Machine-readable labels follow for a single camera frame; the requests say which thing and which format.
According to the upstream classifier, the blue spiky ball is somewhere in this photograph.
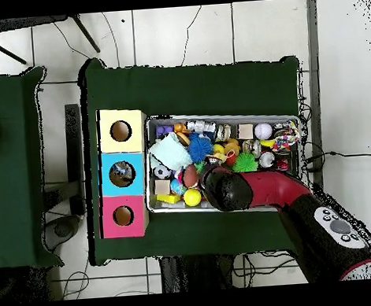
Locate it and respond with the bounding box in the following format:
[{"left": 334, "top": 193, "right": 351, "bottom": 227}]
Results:
[{"left": 186, "top": 131, "right": 214, "bottom": 164}]

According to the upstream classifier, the mint green cloth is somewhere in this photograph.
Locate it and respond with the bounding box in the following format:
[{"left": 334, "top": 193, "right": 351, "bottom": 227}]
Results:
[{"left": 147, "top": 131, "right": 194, "bottom": 174}]

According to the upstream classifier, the silver toy robot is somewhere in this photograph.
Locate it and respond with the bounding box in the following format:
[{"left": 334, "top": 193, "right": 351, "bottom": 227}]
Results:
[{"left": 185, "top": 118, "right": 217, "bottom": 135}]

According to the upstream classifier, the green spiky ball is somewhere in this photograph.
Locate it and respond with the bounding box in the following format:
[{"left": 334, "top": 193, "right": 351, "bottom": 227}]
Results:
[{"left": 193, "top": 150, "right": 259, "bottom": 177}]

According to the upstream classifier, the clear bottle with blue label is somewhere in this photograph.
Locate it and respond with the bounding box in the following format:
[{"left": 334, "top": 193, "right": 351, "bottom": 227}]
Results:
[{"left": 110, "top": 161, "right": 135, "bottom": 182}]

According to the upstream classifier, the wooden box with three holes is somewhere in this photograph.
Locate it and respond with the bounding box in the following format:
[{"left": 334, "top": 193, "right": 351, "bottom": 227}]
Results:
[{"left": 91, "top": 106, "right": 155, "bottom": 240}]

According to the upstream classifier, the shallow metal mesh bin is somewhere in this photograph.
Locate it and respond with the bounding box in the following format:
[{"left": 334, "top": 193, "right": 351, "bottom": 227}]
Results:
[{"left": 139, "top": 105, "right": 307, "bottom": 221}]

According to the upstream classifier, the toy hamburger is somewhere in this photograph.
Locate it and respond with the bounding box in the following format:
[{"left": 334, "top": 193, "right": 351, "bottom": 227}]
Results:
[{"left": 176, "top": 131, "right": 191, "bottom": 147}]

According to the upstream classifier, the small soccer ball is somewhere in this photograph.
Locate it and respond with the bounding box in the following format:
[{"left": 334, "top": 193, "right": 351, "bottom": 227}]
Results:
[{"left": 152, "top": 164, "right": 173, "bottom": 180}]

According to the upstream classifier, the yellow foam ball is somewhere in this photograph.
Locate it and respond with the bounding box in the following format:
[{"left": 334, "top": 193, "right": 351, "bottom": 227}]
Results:
[{"left": 182, "top": 187, "right": 203, "bottom": 208}]

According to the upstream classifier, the black panel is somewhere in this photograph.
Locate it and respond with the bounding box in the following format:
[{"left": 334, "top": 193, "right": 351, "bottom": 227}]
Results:
[{"left": 63, "top": 103, "right": 88, "bottom": 216}]

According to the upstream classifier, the grey stand base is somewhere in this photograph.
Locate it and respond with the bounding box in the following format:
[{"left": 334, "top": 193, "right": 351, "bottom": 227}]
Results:
[{"left": 43, "top": 213, "right": 86, "bottom": 253}]

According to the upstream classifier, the dark green side table cloth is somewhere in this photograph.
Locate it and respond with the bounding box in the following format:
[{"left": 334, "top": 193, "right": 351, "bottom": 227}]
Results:
[{"left": 0, "top": 65, "right": 64, "bottom": 271}]

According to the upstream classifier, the black tripod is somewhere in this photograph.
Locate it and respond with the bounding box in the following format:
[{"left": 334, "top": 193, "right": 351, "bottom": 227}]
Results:
[{"left": 0, "top": 12, "right": 102, "bottom": 67}]

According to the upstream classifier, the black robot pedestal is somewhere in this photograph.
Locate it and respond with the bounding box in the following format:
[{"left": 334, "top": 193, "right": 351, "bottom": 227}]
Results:
[{"left": 159, "top": 253, "right": 235, "bottom": 293}]

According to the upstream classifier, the black power cable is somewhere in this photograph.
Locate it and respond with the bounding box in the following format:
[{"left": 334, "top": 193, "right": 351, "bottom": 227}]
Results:
[{"left": 303, "top": 147, "right": 371, "bottom": 166}]

